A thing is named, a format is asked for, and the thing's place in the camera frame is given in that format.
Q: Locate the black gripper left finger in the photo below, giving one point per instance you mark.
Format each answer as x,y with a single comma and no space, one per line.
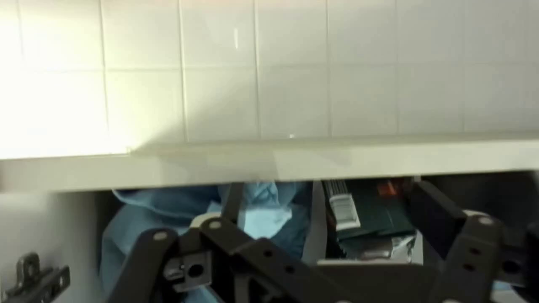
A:
225,263

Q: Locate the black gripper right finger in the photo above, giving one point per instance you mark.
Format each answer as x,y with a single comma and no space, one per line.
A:
478,258

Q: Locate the dark packet with orange stripe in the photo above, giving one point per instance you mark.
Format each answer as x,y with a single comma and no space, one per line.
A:
372,216

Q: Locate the metal cupboard hinge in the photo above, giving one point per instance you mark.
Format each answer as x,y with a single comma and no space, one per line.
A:
35,280

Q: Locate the blue cloth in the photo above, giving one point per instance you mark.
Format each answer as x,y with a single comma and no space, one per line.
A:
158,211

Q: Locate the white wall cupboard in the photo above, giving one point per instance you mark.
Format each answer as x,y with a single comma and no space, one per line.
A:
225,162

